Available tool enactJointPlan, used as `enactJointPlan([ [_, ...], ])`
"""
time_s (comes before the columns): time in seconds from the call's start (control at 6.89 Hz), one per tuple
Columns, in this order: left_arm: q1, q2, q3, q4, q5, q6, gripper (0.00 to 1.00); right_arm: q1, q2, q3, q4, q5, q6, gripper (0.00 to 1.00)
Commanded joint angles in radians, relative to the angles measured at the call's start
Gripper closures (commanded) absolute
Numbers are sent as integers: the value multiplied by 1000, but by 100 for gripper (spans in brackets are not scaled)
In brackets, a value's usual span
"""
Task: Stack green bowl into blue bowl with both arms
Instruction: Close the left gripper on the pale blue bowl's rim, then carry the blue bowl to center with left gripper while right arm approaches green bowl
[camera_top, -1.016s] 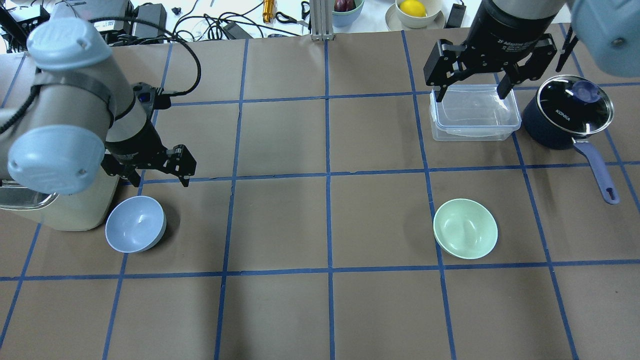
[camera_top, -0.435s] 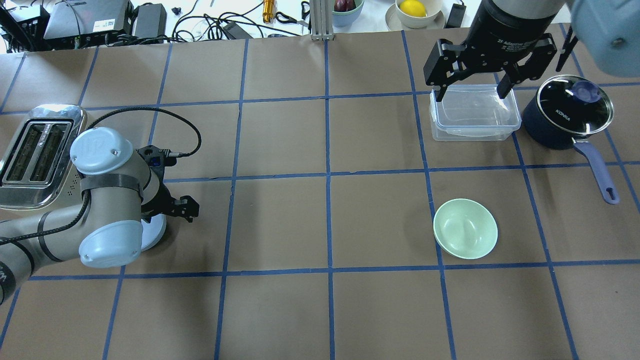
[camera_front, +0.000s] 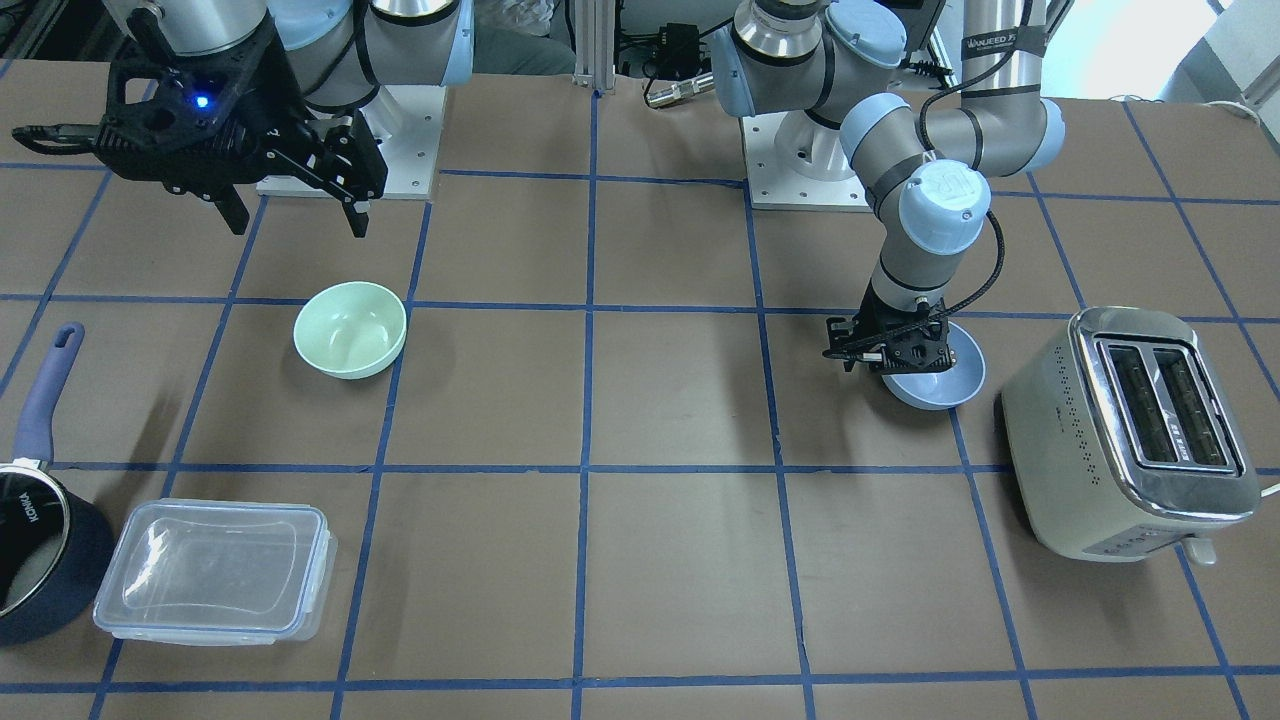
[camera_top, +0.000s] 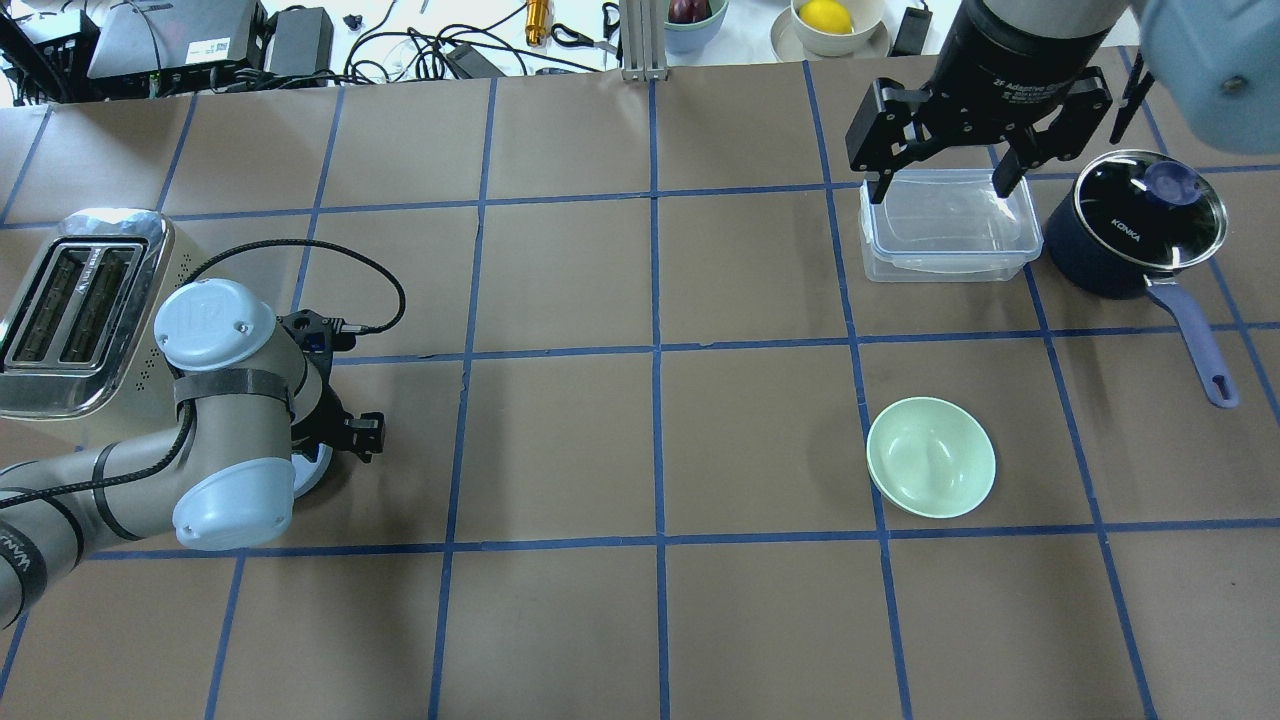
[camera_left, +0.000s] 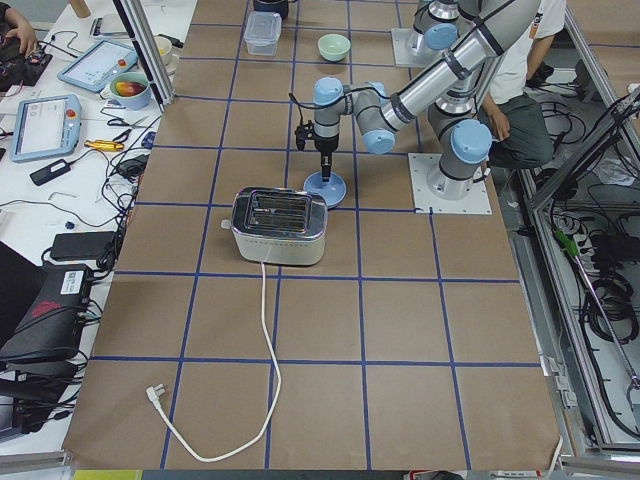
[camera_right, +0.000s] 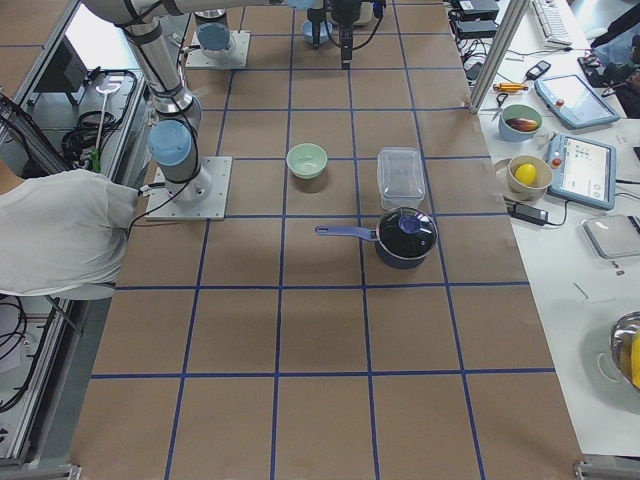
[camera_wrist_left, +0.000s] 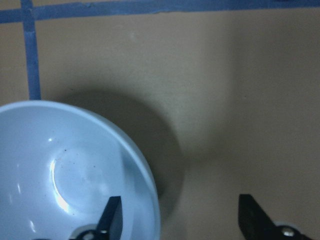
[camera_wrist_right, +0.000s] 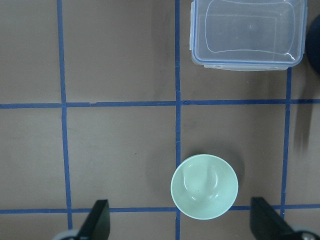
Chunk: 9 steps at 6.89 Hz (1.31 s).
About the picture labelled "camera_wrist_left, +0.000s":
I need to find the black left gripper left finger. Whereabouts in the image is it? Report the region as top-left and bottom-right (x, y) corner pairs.
(72, 196), (123, 240)

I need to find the blue bowl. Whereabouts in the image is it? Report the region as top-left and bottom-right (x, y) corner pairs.
(0, 100), (161, 240)

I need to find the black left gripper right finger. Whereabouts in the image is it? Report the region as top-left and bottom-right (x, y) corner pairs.
(238, 194), (310, 240)

